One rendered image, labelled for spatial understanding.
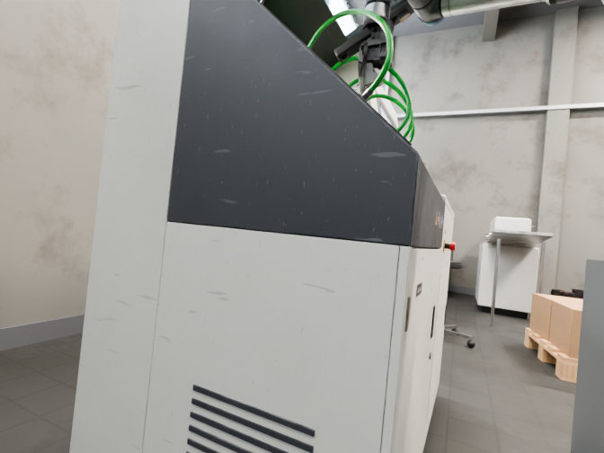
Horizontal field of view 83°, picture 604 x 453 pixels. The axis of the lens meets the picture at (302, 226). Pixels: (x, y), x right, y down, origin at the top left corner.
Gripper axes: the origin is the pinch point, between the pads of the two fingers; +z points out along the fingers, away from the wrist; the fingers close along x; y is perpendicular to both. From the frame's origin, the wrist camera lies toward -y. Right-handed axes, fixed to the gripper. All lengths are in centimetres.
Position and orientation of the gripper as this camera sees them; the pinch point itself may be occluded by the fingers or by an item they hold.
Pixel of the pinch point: (361, 93)
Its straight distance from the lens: 109.3
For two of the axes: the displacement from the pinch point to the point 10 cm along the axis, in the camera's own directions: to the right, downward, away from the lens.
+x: 4.4, 0.6, 9.0
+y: 8.9, 0.9, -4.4
